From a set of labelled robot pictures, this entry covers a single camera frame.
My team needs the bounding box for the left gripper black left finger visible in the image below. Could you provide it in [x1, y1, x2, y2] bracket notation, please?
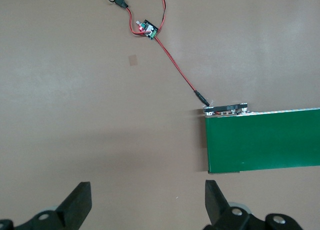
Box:
[0, 181, 93, 230]

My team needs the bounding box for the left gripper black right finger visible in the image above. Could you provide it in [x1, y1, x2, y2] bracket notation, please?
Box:
[202, 179, 305, 230]

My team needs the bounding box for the green conveyor belt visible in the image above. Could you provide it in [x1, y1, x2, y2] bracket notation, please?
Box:
[202, 102, 320, 175]

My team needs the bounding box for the brown tape patch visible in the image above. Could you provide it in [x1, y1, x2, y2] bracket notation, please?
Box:
[127, 54, 139, 67]

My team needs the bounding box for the small speed controller board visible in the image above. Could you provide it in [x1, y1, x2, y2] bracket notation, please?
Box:
[135, 18, 160, 42]

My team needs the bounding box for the red black twisted wire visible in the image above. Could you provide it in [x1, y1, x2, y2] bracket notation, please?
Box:
[125, 0, 211, 108]

